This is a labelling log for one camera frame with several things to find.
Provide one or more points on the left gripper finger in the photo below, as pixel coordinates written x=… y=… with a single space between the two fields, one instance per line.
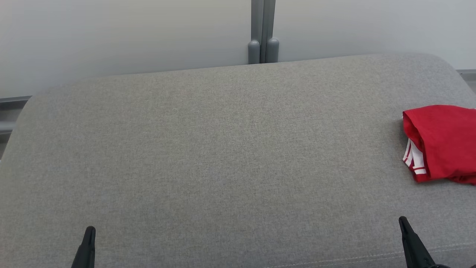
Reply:
x=86 y=257

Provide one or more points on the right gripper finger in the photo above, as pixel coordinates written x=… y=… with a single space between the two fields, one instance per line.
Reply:
x=416 y=257

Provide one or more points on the red and white shirt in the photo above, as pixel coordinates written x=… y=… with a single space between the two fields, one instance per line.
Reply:
x=446 y=137

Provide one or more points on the grey fabric sofa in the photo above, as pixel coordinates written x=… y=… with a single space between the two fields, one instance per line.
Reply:
x=223 y=156

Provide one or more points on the grey partition post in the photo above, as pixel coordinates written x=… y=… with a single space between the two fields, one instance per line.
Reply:
x=263 y=37

